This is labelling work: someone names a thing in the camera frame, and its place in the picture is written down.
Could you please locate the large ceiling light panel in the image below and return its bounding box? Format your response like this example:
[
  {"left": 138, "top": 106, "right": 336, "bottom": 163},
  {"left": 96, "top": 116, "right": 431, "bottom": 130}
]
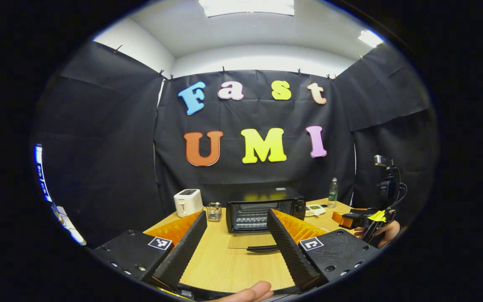
[{"left": 198, "top": 0, "right": 295, "bottom": 17}]

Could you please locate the small ceiling light panel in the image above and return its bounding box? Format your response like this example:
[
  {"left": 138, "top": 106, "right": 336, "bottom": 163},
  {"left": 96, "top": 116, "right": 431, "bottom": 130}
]
[{"left": 358, "top": 29, "right": 384, "bottom": 48}]

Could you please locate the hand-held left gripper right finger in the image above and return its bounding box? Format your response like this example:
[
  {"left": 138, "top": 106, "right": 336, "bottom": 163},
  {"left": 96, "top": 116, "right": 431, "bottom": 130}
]
[{"left": 266, "top": 208, "right": 382, "bottom": 292}]

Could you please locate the clear plastic water bottle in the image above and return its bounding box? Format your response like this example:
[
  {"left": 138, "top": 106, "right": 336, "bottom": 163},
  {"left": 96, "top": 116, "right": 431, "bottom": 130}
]
[{"left": 328, "top": 177, "right": 339, "bottom": 209}]

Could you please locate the black electric oven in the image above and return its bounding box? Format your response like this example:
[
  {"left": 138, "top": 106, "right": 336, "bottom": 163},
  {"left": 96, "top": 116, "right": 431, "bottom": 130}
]
[{"left": 226, "top": 187, "right": 307, "bottom": 252}]

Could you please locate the black backdrop cloth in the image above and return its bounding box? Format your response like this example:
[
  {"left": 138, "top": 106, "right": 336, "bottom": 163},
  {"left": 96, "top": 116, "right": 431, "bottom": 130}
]
[{"left": 32, "top": 40, "right": 439, "bottom": 248}]

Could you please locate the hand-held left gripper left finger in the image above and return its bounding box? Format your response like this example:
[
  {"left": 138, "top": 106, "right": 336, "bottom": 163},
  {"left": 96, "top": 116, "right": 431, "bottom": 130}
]
[{"left": 93, "top": 210, "right": 208, "bottom": 290}]

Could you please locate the white toaster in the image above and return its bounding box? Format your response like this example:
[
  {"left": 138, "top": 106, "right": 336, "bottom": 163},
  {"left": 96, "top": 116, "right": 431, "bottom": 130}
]
[{"left": 174, "top": 189, "right": 204, "bottom": 218}]

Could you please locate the lit computer screen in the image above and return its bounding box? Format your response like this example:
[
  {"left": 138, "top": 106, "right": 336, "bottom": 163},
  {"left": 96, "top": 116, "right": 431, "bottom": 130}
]
[{"left": 34, "top": 144, "right": 53, "bottom": 203}]

